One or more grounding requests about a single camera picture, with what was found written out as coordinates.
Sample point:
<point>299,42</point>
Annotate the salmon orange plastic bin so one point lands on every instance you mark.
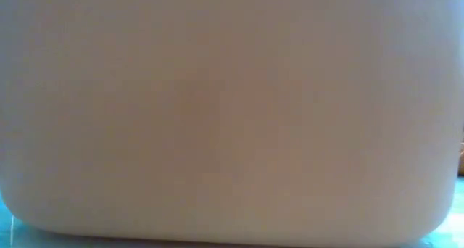
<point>232,114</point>

